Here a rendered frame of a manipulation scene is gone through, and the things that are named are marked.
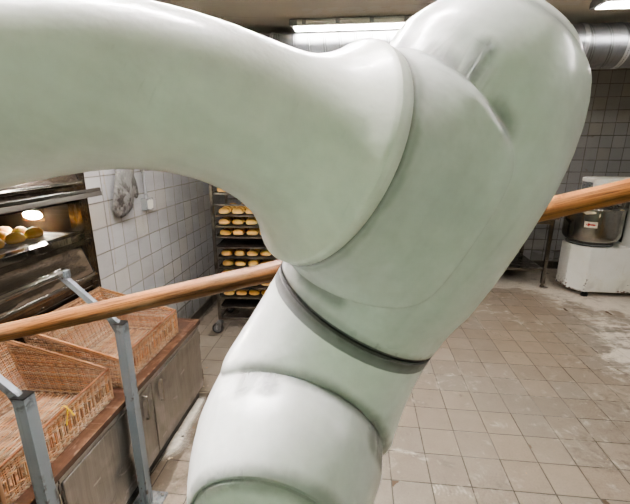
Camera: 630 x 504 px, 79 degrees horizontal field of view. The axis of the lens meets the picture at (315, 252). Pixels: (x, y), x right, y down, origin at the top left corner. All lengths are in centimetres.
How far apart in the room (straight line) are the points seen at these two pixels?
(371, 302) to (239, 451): 8
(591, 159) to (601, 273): 165
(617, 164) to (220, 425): 631
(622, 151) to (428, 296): 627
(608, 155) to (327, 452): 622
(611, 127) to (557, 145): 614
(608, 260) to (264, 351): 518
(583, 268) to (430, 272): 510
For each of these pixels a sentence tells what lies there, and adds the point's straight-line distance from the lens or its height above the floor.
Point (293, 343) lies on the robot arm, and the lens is 19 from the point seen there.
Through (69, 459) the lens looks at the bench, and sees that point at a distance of 177.
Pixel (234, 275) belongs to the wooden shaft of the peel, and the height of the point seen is 147.
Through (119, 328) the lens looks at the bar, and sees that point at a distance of 178.
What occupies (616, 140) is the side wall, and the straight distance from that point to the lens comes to 636.
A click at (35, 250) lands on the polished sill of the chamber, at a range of 228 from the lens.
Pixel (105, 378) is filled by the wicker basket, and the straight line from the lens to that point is 193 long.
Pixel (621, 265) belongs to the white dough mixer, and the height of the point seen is 38.
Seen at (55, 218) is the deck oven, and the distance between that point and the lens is 263.
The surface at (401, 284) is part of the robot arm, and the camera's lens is 16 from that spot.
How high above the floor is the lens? 165
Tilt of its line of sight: 15 degrees down
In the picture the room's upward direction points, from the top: straight up
